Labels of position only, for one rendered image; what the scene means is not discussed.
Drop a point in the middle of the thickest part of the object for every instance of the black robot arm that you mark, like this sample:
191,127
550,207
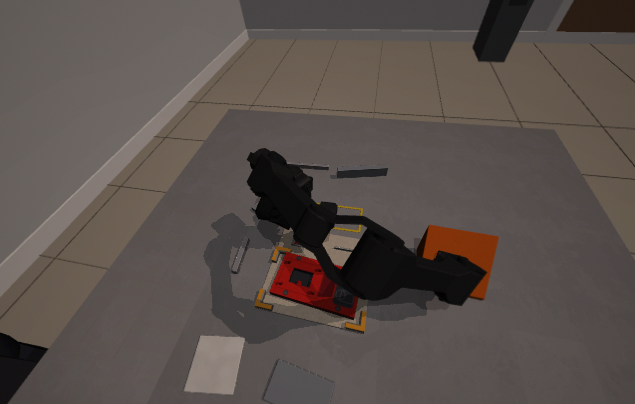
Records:
380,264

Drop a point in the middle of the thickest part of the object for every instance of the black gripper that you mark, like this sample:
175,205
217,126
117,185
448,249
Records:
267,211

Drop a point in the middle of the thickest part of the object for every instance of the beige flat rectangular patch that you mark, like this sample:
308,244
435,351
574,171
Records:
215,365

